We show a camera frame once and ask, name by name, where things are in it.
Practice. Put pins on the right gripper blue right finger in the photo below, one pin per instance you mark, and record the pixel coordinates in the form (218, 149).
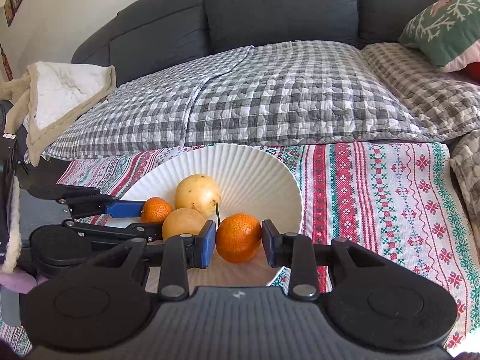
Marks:
(296, 252)

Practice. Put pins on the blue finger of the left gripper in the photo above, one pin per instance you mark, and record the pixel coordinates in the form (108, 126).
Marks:
(125, 209)

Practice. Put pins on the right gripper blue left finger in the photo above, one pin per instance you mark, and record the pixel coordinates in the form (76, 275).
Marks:
(181, 253)

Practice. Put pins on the large yellow grapefruit front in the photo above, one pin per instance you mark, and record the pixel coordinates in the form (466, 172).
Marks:
(182, 221)

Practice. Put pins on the large yellow grapefruit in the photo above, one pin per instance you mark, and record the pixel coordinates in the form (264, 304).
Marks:
(198, 192)
(182, 221)

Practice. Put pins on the bumpy mandarin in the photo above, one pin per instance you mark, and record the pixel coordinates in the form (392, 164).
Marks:
(238, 238)
(155, 210)

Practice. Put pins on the bumpy mandarin front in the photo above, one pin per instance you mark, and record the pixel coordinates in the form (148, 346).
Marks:
(155, 210)

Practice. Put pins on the large yellow grapefruit back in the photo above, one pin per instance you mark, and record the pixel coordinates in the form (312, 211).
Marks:
(198, 192)

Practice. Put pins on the left hand pink glove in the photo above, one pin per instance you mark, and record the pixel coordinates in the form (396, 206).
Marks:
(20, 281)

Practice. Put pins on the white ribbed plate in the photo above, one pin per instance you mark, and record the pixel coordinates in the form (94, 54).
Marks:
(251, 181)

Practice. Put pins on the patterned red green tablecloth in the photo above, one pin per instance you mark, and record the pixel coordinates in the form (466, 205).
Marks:
(401, 201)

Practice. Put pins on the white beige blanket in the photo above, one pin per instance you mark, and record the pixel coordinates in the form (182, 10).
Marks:
(50, 97)

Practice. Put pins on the grey checked quilt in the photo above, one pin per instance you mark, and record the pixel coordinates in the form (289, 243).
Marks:
(284, 94)

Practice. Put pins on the grey woven blanket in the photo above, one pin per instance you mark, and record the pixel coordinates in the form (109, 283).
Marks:
(465, 162)

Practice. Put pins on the beige checked quilt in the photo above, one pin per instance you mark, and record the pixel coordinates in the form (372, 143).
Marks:
(443, 105)

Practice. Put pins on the dark grey sofa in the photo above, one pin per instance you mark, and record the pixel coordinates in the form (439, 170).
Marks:
(151, 35)

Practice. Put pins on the red pumpkin cushion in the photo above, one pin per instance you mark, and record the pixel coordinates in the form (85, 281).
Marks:
(472, 71)

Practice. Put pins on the green snowflake pillow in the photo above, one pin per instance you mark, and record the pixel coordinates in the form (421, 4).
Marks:
(447, 33)

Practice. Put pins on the framed wall picture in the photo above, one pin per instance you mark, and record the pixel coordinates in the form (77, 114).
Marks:
(10, 8)

